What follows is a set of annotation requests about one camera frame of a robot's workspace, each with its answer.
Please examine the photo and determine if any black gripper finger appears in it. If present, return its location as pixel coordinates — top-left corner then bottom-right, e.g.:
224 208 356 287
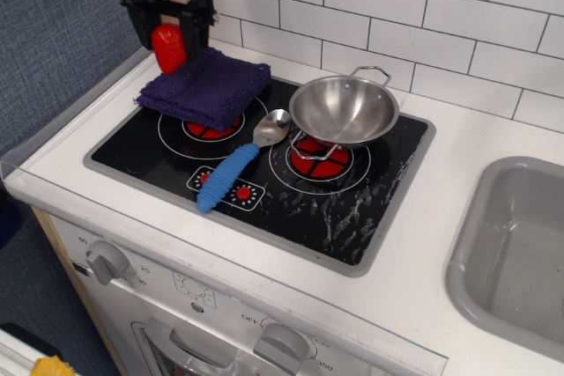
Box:
125 1 161 49
179 12 211 60

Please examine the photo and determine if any red toy strawberry pepper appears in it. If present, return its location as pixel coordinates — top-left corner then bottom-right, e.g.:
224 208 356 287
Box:
152 23 188 75

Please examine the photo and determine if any purple folded towel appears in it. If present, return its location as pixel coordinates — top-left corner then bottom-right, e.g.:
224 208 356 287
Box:
136 48 271 131

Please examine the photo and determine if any stainless steel pot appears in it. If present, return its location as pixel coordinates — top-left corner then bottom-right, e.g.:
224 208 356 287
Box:
289 72 399 161

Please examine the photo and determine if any black toy stovetop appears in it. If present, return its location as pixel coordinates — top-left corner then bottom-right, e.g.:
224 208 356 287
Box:
84 80 435 277

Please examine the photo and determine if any grey left oven knob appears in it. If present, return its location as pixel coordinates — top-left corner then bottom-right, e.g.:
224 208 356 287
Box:
86 240 130 286

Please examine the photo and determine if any grey oven knob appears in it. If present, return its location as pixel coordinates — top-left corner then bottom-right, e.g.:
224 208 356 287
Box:
86 240 130 286
253 323 311 375

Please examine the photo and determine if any white toy oven front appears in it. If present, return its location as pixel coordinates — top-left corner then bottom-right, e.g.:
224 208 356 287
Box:
49 217 447 375

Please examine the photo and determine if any grey right oven knob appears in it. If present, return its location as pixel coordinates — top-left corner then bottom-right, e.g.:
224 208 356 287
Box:
253 323 311 375

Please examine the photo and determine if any yellow object at corner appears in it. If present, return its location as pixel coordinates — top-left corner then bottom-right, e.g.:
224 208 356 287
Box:
30 356 77 376

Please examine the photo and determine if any grey plastic sink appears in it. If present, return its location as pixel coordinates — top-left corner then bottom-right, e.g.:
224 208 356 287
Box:
446 157 563 361

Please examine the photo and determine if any blue handled metal spoon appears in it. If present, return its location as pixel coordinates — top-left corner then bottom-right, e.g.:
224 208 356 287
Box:
197 108 292 212

